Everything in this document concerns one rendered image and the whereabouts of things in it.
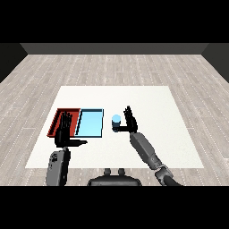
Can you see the light blue shallow open box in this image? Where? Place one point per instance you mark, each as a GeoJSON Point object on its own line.
{"type": "Point", "coordinates": [89, 122]}

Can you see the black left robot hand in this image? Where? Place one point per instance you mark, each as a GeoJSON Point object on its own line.
{"type": "Point", "coordinates": [63, 134]}

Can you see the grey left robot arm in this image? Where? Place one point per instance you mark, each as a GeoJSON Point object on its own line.
{"type": "Point", "coordinates": [57, 167]}

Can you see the small blue can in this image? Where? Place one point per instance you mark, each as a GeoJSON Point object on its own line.
{"type": "Point", "coordinates": [116, 122]}

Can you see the red shallow open box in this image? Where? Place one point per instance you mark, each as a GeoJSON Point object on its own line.
{"type": "Point", "coordinates": [57, 121]}

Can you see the dark grey robot body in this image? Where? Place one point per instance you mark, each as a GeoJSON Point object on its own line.
{"type": "Point", "coordinates": [114, 179]}

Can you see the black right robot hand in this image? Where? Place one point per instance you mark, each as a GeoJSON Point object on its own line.
{"type": "Point", "coordinates": [130, 122]}

